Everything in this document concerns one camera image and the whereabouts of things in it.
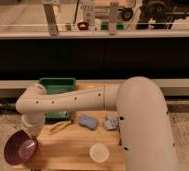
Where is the wooden board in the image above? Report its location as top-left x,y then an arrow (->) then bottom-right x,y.
16,84 -> 125,171

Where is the green plastic tray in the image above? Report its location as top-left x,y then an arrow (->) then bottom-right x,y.
39,78 -> 76,123

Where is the yellow banana peel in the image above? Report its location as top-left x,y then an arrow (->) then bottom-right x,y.
49,121 -> 72,134

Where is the purple bowl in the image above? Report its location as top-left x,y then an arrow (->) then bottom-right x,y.
4,130 -> 38,166

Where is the grey blue cloth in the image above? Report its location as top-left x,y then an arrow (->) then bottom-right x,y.
104,113 -> 119,131

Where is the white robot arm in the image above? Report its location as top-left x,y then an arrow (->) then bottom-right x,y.
16,77 -> 180,171

